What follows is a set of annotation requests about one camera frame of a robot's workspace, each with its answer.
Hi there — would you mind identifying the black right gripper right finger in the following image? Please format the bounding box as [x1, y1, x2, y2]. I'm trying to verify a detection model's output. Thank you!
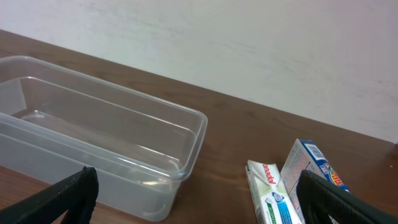
[297, 170, 397, 224]

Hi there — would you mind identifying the clear plastic container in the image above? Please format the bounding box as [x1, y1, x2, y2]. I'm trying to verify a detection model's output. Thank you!
[1, 56, 208, 222]

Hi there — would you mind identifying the white Panadol box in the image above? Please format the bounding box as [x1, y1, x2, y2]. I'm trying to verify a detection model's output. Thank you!
[245, 160, 301, 224]

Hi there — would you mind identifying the blue Kool Fever box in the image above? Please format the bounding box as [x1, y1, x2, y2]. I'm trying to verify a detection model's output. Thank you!
[280, 139, 349, 223]

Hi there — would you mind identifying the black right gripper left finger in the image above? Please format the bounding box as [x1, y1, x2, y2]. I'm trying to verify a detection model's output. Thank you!
[1, 167, 99, 224]

